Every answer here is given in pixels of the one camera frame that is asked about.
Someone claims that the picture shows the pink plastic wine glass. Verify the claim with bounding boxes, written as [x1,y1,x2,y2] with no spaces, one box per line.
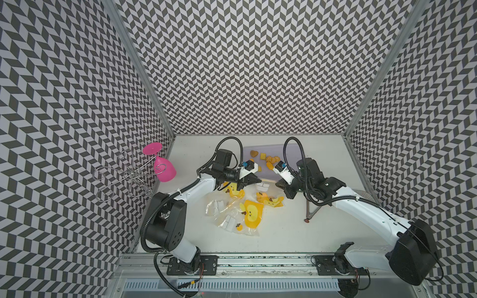
[142,142,176,183]

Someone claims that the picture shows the lavender plastic tray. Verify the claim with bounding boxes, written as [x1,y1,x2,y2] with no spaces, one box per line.
[243,142,302,182]

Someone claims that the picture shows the duck print resealable bag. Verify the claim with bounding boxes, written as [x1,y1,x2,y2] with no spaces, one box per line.
[255,180,285,208]

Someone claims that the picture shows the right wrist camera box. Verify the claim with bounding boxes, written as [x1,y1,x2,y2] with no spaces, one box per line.
[273,161,294,185]

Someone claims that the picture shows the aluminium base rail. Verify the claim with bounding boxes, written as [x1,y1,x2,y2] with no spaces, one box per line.
[104,253,434,298]

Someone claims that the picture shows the red metal tongs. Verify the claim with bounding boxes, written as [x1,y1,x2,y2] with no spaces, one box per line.
[304,201,322,224]

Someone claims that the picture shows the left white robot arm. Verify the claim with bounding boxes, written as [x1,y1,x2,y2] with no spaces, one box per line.
[140,149,262,273]

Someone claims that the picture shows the chrome wire glass rack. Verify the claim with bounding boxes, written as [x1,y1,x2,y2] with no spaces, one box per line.
[92,149,155,203]

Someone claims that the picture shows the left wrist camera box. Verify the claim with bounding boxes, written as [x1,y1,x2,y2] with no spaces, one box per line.
[239,160,259,180]

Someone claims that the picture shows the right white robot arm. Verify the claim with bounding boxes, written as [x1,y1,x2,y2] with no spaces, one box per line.
[273,158,439,286]

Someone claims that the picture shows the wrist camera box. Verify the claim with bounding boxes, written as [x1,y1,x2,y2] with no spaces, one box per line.
[273,161,294,185]
[239,160,259,180]

